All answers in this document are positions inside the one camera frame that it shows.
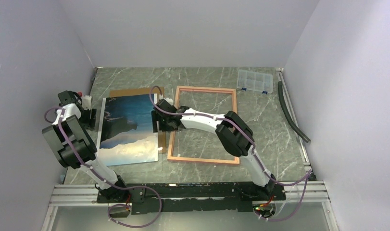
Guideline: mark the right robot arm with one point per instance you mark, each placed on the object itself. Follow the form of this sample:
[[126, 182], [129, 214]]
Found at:
[[234, 134]]

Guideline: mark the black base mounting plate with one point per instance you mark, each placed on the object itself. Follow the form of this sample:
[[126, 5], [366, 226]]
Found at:
[[185, 197]]

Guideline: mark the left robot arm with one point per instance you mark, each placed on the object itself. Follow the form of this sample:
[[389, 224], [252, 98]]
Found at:
[[68, 138]]

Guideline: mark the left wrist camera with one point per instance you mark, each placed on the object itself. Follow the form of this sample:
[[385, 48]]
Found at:
[[86, 102]]

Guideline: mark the brown backing board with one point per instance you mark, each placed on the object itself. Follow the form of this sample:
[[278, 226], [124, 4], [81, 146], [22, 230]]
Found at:
[[162, 143]]

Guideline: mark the clear plastic organizer box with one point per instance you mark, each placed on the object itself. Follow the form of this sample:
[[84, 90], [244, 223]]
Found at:
[[255, 81]]

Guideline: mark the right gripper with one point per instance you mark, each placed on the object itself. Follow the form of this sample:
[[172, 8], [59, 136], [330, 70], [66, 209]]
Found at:
[[162, 127]]

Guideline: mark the aluminium extrusion rail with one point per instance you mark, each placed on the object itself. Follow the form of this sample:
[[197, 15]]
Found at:
[[87, 195]]

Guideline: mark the seascape photo print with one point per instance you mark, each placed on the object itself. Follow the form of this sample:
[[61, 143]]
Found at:
[[125, 134]]

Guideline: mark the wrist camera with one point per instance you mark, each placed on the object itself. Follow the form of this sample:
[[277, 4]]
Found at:
[[86, 102], [169, 100]]

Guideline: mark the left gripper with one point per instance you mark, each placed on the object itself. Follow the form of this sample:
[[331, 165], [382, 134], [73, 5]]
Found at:
[[90, 123]]

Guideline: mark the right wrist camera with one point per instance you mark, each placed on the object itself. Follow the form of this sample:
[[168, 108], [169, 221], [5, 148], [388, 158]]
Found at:
[[169, 100]]

